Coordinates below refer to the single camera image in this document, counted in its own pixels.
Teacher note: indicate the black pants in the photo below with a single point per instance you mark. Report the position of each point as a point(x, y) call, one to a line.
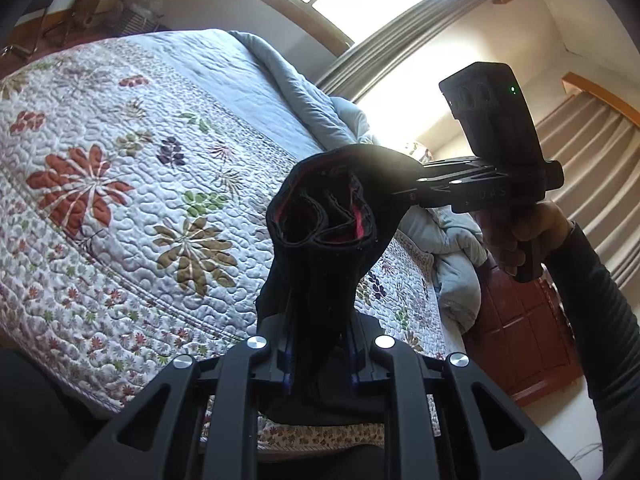
point(330, 222)

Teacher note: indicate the grey striped curtain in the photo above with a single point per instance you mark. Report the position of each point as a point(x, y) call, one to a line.
point(353, 74)

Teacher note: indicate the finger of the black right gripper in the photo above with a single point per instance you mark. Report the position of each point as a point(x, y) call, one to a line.
point(440, 169)
point(431, 199)

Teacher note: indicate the beige pleated curtain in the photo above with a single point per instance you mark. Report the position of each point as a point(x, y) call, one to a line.
point(598, 149)

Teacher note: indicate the person's right hand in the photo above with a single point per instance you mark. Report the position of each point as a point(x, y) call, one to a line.
point(544, 223)

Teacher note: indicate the grey crumpled duvet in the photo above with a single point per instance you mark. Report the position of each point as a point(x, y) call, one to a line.
point(455, 240)

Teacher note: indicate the dark-sleeved right forearm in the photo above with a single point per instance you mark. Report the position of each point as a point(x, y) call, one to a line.
point(607, 340)

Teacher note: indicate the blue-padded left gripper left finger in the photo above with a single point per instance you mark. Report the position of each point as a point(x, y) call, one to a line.
point(196, 419)

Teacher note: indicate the white floral quilted bedspread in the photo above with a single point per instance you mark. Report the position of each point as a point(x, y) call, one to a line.
point(135, 178)

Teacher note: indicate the red-brown wooden headboard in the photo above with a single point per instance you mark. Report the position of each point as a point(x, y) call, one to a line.
point(521, 338)

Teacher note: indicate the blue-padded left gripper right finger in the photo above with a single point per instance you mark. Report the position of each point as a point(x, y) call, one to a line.
point(446, 419)

